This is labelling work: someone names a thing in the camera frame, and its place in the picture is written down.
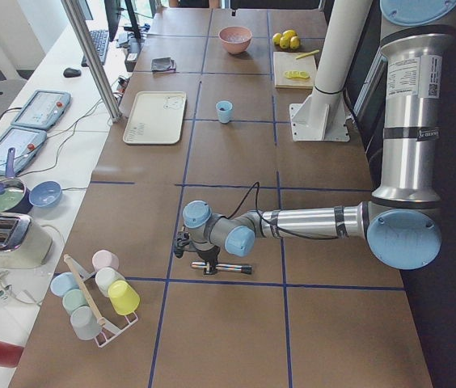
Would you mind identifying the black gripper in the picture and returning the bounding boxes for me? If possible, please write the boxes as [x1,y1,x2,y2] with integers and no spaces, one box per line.
[196,246,221,276]

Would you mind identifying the steel muddler black tip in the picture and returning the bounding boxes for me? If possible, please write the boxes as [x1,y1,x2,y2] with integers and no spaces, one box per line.
[191,261,252,275]

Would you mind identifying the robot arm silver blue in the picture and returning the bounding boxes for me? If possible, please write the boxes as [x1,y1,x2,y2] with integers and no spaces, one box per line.
[173,1,456,275]

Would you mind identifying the pink bowl of ice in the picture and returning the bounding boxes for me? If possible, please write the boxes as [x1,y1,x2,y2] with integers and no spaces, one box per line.
[218,26,252,54]

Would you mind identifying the yellow cup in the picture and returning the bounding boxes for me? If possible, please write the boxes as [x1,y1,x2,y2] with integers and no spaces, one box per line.
[108,280,141,316]

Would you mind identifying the light blue plastic cup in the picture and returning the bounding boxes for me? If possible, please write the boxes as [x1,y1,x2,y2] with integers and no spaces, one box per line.
[216,100,233,124]

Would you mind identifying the white cup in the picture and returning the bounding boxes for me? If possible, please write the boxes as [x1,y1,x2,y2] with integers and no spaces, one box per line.
[95,267,125,298]

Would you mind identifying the pink cup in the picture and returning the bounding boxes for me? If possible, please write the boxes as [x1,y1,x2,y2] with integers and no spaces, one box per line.
[91,250,120,272]

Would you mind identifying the white cup rack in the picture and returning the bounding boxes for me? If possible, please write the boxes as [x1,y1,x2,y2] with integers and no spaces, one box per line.
[63,254,139,348]

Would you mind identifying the grey cup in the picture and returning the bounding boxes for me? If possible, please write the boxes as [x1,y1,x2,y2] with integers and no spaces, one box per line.
[70,306,102,340]

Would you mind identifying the mint green cup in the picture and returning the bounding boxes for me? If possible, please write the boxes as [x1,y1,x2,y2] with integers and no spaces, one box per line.
[62,289,88,315]

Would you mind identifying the light blue cup on rack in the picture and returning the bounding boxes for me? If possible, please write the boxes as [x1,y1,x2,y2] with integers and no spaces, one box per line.
[50,272,79,297]

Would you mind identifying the yellow lemon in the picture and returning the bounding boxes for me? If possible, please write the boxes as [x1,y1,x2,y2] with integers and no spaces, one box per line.
[272,33,282,45]
[279,36,290,49]
[289,36,301,51]
[282,29,297,39]

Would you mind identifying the wooden cutting board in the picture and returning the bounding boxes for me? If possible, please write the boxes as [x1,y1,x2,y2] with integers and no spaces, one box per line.
[273,52,317,89]

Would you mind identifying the grey folded cloth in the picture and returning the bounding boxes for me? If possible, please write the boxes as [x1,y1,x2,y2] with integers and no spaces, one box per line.
[151,57,176,73]

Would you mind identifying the lemon slices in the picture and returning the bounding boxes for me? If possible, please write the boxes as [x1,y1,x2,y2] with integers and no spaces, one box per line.
[283,70,310,80]

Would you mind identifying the yellow plastic knife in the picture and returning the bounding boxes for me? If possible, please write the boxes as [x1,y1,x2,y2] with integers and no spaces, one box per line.
[295,49,320,60]

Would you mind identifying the cream bear tray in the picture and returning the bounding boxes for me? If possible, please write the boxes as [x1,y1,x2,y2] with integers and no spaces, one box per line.
[123,91,187,146]

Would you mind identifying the black keyboard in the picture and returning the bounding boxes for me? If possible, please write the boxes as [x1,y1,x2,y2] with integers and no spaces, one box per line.
[90,30,109,65]

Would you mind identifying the black computer mouse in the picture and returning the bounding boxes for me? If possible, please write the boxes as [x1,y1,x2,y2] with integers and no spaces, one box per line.
[63,68,82,78]

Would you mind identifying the blue bowl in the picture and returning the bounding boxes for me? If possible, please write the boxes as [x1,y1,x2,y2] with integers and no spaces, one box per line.
[29,181,62,208]

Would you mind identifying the teach pendant far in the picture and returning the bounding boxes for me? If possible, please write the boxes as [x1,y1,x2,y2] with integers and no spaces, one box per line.
[11,90,71,131]

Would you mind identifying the teach pendant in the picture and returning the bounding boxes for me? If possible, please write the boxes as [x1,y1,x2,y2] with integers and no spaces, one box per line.
[0,126,47,176]
[11,90,71,131]

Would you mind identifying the blue saucepan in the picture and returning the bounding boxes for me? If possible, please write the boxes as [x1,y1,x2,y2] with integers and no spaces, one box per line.
[0,147,32,214]

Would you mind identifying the white toaster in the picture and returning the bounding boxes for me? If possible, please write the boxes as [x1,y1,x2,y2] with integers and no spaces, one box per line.
[0,213,53,269]

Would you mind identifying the teach pendant near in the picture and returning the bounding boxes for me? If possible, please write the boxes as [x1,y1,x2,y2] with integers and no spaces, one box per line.
[0,126,47,176]

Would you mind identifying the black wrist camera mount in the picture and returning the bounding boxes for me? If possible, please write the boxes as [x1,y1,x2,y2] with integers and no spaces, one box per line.
[172,226,192,259]

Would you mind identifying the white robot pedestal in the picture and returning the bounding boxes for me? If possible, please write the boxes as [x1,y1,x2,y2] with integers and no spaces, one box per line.
[289,0,373,142]

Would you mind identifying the aluminium frame post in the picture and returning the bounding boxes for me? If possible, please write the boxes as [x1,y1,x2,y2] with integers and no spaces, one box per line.
[61,0,121,123]

